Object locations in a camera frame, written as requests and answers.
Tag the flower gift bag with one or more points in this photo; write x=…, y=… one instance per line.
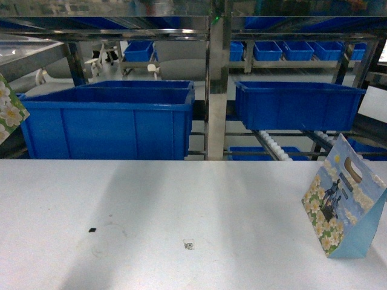
x=13, y=112
x=344, y=203

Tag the blue crate behind table left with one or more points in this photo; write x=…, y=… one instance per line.
x=109, y=124

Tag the blue crate behind table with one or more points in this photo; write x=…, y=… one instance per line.
x=303, y=106
x=109, y=124

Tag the blue crate behind table right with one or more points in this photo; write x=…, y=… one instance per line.
x=303, y=106

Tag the small qr code sticker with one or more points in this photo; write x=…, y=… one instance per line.
x=189, y=244

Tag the steel rack upright post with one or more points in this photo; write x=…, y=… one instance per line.
x=217, y=74

